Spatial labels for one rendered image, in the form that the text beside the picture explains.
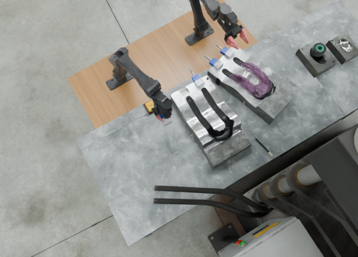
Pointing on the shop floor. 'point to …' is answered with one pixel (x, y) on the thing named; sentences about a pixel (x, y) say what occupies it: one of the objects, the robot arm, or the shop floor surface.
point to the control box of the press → (266, 240)
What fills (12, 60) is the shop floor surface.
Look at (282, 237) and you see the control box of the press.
